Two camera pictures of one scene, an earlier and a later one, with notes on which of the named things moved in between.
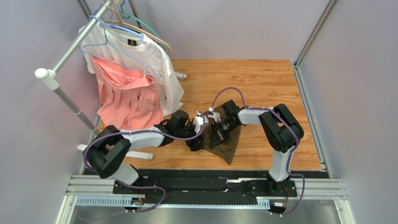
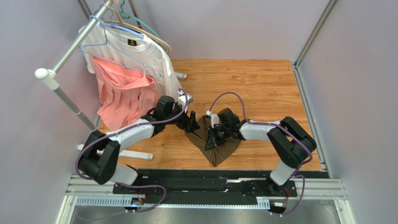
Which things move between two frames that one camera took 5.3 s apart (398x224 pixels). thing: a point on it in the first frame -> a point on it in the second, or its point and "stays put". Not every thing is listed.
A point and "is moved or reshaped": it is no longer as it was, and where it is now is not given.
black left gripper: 195,145 -> 189,124
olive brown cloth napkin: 226,150 is moved or reshaped
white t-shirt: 135,51 stays put
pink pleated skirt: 128,98 stays put
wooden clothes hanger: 118,21 stays put
